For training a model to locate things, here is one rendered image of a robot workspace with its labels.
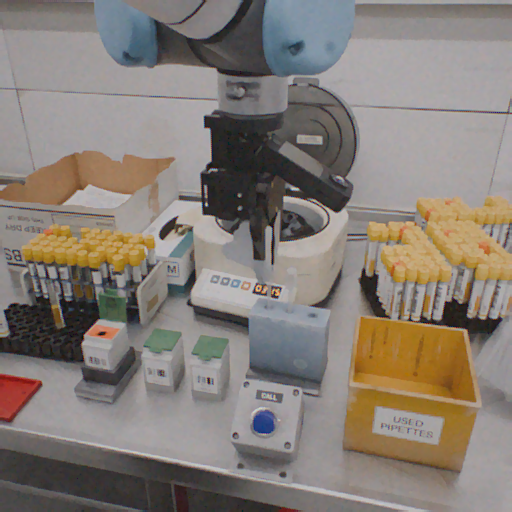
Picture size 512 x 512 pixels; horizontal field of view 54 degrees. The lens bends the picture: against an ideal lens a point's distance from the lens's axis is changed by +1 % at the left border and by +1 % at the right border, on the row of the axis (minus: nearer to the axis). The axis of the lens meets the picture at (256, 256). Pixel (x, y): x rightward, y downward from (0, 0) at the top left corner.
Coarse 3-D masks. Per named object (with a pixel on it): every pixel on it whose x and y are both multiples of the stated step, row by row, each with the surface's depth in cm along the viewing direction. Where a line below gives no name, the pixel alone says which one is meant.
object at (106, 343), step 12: (96, 324) 67; (108, 324) 67; (120, 324) 67; (84, 336) 65; (96, 336) 65; (108, 336) 65; (120, 336) 66; (84, 348) 65; (96, 348) 64; (108, 348) 64; (120, 348) 67; (96, 360) 65; (108, 360) 65; (120, 360) 67
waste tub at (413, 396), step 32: (384, 320) 64; (352, 352) 59; (384, 352) 66; (416, 352) 65; (448, 352) 64; (352, 384) 54; (384, 384) 67; (416, 384) 67; (448, 384) 66; (352, 416) 56; (384, 416) 55; (416, 416) 54; (448, 416) 53; (352, 448) 58; (384, 448) 57; (416, 448) 56; (448, 448) 55
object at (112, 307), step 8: (104, 296) 67; (112, 296) 66; (120, 296) 66; (104, 304) 67; (112, 304) 67; (120, 304) 67; (104, 312) 68; (112, 312) 67; (120, 312) 67; (112, 320) 68; (120, 320) 67
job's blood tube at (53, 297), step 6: (48, 282) 72; (54, 282) 72; (48, 288) 72; (54, 288) 72; (48, 294) 72; (54, 294) 72; (54, 300) 73; (54, 306) 73; (60, 306) 74; (54, 312) 74; (60, 312) 74; (54, 318) 74; (60, 318) 74; (54, 324) 75; (60, 324) 75
